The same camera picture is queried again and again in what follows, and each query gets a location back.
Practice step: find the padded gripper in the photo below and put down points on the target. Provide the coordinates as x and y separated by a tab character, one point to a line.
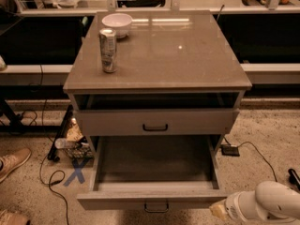
232	208

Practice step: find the grey drawer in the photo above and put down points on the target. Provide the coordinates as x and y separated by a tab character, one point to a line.
180	121
130	171

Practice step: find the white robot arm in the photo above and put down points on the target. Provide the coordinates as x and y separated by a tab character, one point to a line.
270	202

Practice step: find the grey top drawer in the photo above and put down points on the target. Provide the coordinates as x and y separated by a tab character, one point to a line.
180	121

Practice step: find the grey drawer cabinet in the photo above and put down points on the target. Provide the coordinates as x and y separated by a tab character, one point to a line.
168	61

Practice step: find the black floor box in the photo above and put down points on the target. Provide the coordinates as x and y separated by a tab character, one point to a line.
228	150

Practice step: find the black device right floor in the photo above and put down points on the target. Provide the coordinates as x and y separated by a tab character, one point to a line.
294	178

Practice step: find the blue tape cross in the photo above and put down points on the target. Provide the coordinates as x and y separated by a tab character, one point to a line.
78	165

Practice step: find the silver drink can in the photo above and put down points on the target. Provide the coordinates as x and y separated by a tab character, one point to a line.
108	48

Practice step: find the tan shoe lower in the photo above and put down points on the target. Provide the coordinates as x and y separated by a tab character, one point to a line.
8	218

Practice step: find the tan shoe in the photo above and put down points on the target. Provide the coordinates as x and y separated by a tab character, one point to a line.
9	163
8	218

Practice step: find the white ceramic bowl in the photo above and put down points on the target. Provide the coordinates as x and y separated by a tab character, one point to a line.
120	22

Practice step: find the tan shoe upper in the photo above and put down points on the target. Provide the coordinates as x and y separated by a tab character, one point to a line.
9	163

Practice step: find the black middle drawer handle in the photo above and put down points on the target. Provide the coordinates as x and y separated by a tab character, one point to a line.
156	207

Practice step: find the black drawer handle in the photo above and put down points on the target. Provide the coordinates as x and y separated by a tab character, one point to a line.
156	207
155	128

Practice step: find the black top drawer handle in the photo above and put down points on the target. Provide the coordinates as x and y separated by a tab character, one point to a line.
155	128

